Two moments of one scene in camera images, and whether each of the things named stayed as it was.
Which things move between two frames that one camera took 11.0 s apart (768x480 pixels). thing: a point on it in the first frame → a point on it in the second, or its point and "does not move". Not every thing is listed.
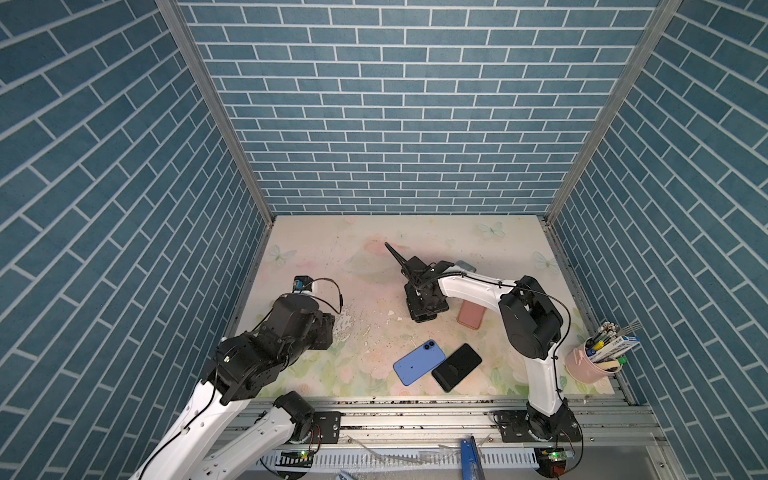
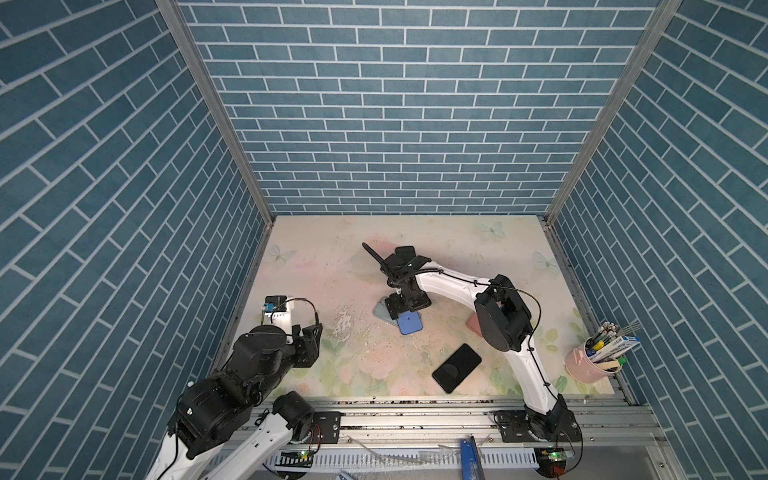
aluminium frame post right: (661, 19) does not move
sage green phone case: (465, 266) → (382, 311)
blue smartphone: (418, 362) → (409, 322)
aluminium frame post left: (175, 17) does not move
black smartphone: (456, 367) does not move
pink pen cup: (580, 368) does not move
